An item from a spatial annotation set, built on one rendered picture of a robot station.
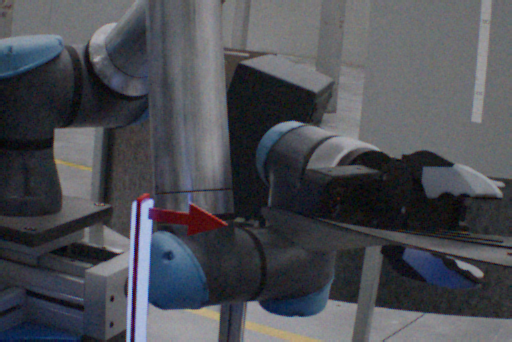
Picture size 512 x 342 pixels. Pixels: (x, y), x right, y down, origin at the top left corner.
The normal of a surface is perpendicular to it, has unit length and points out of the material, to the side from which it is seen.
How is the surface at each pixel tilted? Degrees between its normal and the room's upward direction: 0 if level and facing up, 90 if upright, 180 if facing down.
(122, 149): 90
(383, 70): 90
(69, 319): 90
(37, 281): 90
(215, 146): 75
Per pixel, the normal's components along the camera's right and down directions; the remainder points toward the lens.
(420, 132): -0.52, 0.10
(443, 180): -0.87, -0.11
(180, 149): -0.14, -0.03
